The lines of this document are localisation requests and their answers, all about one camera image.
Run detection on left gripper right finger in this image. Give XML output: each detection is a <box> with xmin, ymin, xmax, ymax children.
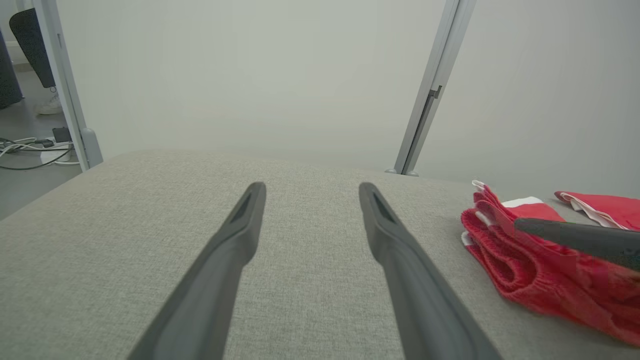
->
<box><xmin>358</xmin><ymin>181</ymin><xmax>504</xmax><ymax>360</ymax></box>

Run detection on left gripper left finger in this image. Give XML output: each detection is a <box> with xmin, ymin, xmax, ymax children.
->
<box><xmin>127</xmin><ymin>181</ymin><xmax>268</xmax><ymax>360</ymax></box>

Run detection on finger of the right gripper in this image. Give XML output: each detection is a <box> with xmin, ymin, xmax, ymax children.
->
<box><xmin>514</xmin><ymin>217</ymin><xmax>640</xmax><ymax>274</ymax></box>

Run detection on red Bulls basketball jersey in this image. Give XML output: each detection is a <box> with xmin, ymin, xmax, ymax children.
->
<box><xmin>554</xmin><ymin>190</ymin><xmax>640</xmax><ymax>232</ymax></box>

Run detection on red shorts with white trim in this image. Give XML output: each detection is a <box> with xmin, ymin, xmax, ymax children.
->
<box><xmin>460</xmin><ymin>180</ymin><xmax>640</xmax><ymax>348</ymax></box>

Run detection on grey fabric upholstered bench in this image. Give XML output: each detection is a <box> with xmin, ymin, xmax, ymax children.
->
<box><xmin>0</xmin><ymin>149</ymin><xmax>640</xmax><ymax>360</ymax></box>

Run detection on white power strip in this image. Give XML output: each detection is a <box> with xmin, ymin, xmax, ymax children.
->
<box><xmin>40</xmin><ymin>136</ymin><xmax>81</xmax><ymax>166</ymax></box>

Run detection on white sneaker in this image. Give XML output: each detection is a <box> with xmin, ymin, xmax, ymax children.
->
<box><xmin>35</xmin><ymin>94</ymin><xmax>64</xmax><ymax>116</ymax></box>

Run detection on dark fabric object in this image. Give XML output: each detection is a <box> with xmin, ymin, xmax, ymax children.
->
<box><xmin>0</xmin><ymin>27</ymin><xmax>24</xmax><ymax>110</ymax></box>

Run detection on cables and power strip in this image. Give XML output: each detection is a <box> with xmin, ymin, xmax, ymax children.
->
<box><xmin>0</xmin><ymin>142</ymin><xmax>76</xmax><ymax>171</ymax></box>

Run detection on grey partition post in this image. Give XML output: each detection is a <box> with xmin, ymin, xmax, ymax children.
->
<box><xmin>393</xmin><ymin>0</ymin><xmax>477</xmax><ymax>175</ymax></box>

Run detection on white floor cable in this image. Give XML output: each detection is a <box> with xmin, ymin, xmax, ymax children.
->
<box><xmin>0</xmin><ymin>137</ymin><xmax>41</xmax><ymax>157</ymax></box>

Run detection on light grey partition frame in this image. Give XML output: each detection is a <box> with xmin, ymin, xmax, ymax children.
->
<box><xmin>32</xmin><ymin>0</ymin><xmax>91</xmax><ymax>172</ymax></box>

